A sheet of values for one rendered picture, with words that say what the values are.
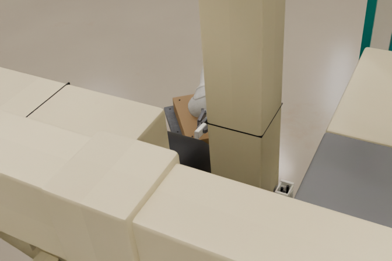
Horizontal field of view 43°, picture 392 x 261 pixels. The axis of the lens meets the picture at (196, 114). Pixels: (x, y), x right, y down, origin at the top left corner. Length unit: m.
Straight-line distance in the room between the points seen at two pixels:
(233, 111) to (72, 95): 0.33
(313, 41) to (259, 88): 3.86
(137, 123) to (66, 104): 0.16
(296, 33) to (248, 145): 3.92
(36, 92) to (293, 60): 3.64
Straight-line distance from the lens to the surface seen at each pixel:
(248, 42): 0.93
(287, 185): 1.26
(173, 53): 4.70
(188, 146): 1.38
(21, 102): 1.03
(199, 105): 2.05
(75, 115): 0.95
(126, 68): 4.56
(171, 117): 2.78
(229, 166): 1.14
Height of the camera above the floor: 2.32
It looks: 37 degrees down
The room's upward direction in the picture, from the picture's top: 5 degrees counter-clockwise
